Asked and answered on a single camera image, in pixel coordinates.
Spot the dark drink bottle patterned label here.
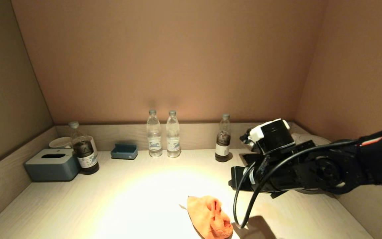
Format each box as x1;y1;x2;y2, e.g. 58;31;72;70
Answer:
68;121;99;175

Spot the clear water bottle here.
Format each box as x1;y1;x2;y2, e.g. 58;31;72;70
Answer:
146;110;162;157
166;110;181;158

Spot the blue-grey tissue box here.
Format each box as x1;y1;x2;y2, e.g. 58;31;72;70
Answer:
24;149;80;182

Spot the white electric kettle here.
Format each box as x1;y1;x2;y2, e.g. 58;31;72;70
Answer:
290;133;331;146

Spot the orange microfibre cloth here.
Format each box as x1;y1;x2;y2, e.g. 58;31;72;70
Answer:
179;195;233;239

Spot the grey kettle base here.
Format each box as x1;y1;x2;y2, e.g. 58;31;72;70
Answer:
295;188;326;195

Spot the small blue tray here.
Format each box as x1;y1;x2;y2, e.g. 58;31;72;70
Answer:
110;143;138;160

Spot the slim dark bottle white label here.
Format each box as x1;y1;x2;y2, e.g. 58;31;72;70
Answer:
215;113;231;162

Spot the recessed black socket box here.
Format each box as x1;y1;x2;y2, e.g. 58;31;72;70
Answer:
239;152;261;166

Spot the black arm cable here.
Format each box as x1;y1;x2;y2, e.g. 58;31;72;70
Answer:
233;121;382;230

